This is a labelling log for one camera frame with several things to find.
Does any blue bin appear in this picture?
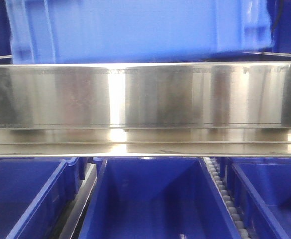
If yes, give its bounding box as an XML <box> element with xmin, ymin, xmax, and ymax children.
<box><xmin>0</xmin><ymin>158</ymin><xmax>80</xmax><ymax>239</ymax></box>
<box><xmin>5</xmin><ymin>0</ymin><xmax>272</xmax><ymax>64</ymax></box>
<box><xmin>79</xmin><ymin>157</ymin><xmax>240</xmax><ymax>239</ymax></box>
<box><xmin>227</xmin><ymin>157</ymin><xmax>291</xmax><ymax>239</ymax></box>

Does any white roller track lower shelf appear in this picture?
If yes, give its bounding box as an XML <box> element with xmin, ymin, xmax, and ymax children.
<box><xmin>203</xmin><ymin>157</ymin><xmax>250</xmax><ymax>239</ymax></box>

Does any stainless steel shelf front rail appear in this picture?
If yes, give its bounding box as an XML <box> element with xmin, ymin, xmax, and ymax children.
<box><xmin>0</xmin><ymin>61</ymin><xmax>291</xmax><ymax>157</ymax></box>

